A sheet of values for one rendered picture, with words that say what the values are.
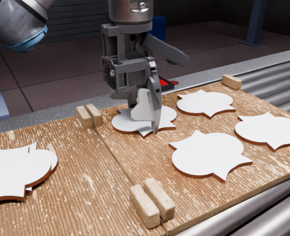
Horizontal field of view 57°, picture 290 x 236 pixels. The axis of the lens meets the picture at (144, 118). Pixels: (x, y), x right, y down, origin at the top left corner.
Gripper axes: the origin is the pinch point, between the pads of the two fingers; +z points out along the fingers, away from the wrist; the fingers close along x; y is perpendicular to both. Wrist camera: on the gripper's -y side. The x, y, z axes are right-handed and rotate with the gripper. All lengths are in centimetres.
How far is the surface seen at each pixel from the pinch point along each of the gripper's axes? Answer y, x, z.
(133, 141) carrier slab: 5.6, 5.9, 0.6
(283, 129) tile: -21.6, 17.3, 0.3
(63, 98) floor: -20, -223, 94
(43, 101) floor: 0, -224, 93
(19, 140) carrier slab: 24.5, -4.5, 0.1
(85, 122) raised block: 12.1, -2.3, -1.2
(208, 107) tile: -14.9, 2.9, 0.1
